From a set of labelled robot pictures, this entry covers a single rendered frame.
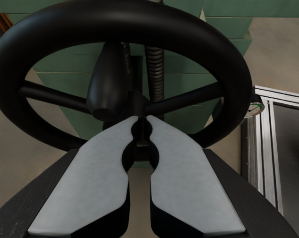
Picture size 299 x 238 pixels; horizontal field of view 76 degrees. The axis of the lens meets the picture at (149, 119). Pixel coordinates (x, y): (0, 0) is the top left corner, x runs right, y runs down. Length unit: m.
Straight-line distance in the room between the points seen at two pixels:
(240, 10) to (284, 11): 0.07
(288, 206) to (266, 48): 1.29
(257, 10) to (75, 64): 0.34
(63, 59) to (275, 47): 1.74
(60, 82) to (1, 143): 0.93
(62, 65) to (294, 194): 0.95
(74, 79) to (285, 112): 1.03
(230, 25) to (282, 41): 1.68
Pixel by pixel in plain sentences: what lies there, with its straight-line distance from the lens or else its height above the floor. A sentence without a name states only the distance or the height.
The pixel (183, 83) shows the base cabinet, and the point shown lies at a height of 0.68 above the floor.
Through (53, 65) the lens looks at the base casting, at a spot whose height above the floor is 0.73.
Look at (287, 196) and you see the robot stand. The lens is 1.00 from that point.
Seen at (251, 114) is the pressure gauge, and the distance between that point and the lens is 0.51.
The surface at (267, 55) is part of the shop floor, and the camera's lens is 1.85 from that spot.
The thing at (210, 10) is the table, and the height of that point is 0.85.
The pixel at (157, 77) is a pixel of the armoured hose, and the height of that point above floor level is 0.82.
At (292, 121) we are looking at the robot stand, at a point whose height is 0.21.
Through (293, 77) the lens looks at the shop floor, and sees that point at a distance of 1.77.
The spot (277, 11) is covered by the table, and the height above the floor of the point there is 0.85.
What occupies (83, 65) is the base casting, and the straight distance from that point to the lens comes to 0.44.
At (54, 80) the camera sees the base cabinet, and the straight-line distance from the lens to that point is 0.50.
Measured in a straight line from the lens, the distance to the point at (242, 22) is 0.39.
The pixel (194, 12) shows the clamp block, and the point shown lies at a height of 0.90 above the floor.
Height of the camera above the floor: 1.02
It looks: 59 degrees down
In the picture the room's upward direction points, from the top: 2 degrees clockwise
